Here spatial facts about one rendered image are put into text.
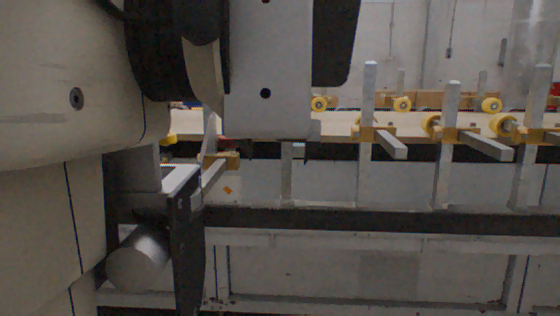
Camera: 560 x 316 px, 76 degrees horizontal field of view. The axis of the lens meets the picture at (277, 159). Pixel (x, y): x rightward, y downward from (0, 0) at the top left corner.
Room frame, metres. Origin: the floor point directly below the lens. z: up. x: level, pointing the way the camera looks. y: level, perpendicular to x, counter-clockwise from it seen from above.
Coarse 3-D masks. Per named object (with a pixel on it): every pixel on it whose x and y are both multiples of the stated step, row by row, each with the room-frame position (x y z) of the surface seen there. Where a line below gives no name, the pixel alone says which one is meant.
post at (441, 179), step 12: (456, 84) 1.09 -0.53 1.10; (444, 96) 1.11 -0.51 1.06; (456, 96) 1.09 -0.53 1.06; (444, 108) 1.10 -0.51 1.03; (456, 108) 1.09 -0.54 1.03; (444, 120) 1.09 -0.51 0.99; (456, 120) 1.09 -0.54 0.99; (444, 144) 1.09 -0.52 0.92; (444, 156) 1.09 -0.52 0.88; (444, 168) 1.09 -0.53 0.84; (444, 180) 1.09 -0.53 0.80; (432, 192) 1.12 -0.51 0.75; (444, 192) 1.09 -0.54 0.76
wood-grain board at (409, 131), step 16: (176, 112) 1.97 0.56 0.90; (192, 112) 1.97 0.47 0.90; (320, 112) 1.96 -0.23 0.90; (336, 112) 1.97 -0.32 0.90; (352, 112) 1.96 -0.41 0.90; (384, 112) 1.96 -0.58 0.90; (416, 112) 1.96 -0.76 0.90; (432, 112) 1.96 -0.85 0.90; (464, 112) 1.96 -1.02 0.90; (480, 112) 1.96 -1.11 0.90; (176, 128) 1.46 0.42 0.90; (192, 128) 1.46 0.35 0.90; (336, 128) 1.46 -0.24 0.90; (400, 128) 1.46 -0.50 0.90; (416, 128) 1.46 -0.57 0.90; (512, 144) 1.27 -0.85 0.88; (544, 144) 1.27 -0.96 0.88
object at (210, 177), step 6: (228, 150) 1.24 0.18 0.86; (216, 162) 1.08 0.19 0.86; (222, 162) 1.08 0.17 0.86; (210, 168) 1.01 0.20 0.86; (216, 168) 1.01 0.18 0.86; (222, 168) 1.06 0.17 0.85; (204, 174) 0.95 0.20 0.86; (210, 174) 0.95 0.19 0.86; (216, 174) 0.98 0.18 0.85; (204, 180) 0.90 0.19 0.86; (210, 180) 0.92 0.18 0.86; (216, 180) 0.98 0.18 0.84; (204, 186) 0.86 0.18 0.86; (210, 186) 0.91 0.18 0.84; (204, 192) 0.85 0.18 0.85
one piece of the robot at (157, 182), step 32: (128, 160) 0.32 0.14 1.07; (128, 192) 0.32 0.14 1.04; (160, 192) 0.32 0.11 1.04; (192, 192) 0.35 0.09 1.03; (160, 224) 0.31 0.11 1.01; (192, 224) 0.35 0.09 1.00; (128, 256) 0.27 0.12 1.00; (160, 256) 0.28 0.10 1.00; (192, 256) 0.34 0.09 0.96; (96, 288) 0.28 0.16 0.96; (128, 288) 0.27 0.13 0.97; (192, 288) 0.33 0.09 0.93
